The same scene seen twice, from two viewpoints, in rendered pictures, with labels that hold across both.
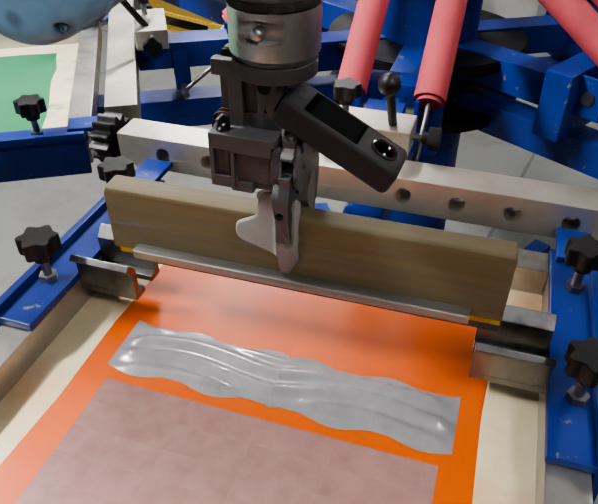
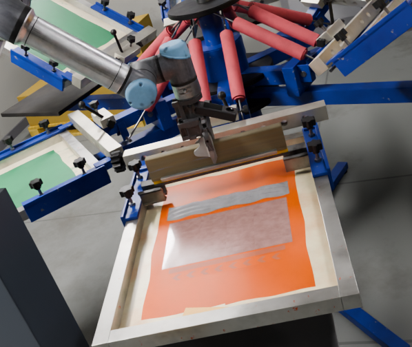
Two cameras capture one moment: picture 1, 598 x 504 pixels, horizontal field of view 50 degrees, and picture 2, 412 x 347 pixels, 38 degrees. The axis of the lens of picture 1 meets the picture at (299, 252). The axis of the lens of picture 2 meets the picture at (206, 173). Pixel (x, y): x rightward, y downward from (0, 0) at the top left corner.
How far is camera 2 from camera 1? 1.14 m
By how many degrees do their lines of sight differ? 12
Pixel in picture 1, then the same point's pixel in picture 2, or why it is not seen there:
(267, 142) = (196, 120)
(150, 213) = (162, 163)
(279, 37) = (190, 89)
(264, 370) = (220, 200)
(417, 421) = (275, 190)
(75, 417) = (167, 234)
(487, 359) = (289, 162)
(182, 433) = (204, 223)
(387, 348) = (258, 180)
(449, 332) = (277, 167)
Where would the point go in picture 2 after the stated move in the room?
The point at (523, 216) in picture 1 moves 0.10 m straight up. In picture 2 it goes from (288, 122) to (281, 93)
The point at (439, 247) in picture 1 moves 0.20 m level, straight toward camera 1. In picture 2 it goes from (258, 132) to (264, 165)
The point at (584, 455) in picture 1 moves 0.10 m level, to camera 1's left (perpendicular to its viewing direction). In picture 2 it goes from (322, 171) to (289, 184)
